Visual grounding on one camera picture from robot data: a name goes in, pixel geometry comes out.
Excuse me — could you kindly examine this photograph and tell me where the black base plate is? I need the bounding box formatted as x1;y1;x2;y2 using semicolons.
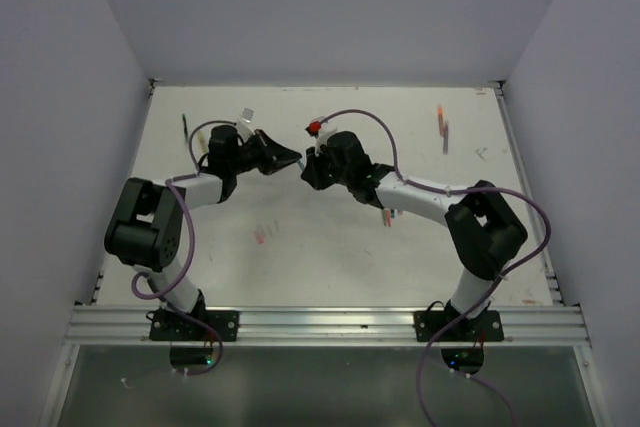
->
413;310;505;343
145;308;240;342

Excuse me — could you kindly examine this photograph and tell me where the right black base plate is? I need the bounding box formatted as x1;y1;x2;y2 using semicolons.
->
413;310;505;343

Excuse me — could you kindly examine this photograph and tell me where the dark green pen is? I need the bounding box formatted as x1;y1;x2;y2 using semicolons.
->
181;113;190;150

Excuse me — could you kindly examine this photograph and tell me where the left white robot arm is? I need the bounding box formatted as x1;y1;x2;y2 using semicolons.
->
104;120;302;340

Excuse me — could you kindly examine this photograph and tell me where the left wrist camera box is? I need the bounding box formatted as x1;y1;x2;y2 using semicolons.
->
235;108;255;141

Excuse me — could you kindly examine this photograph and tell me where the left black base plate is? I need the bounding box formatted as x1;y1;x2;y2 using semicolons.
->
145;308;240;342

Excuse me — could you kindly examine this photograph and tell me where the red highlighter pen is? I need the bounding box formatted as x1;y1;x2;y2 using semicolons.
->
382;209;392;227

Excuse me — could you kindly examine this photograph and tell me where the aluminium mounting rail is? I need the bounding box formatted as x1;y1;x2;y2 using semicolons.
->
64;306;590;347

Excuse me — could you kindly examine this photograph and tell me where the yellow highlighter pen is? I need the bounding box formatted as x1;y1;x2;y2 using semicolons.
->
196;130;208;154

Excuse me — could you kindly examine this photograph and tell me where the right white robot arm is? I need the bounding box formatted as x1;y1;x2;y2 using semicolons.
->
301;122;528;340

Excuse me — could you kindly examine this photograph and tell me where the purple red pen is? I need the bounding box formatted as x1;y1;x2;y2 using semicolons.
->
442;121;450;155

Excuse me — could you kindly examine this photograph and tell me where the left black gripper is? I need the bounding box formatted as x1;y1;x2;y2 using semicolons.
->
229;128;299;175

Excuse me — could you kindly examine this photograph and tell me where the pink pen cap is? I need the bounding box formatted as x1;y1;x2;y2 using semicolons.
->
254;229;266;245

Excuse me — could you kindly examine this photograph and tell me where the orange tipped pen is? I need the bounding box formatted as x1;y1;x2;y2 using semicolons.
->
437;104;446;138

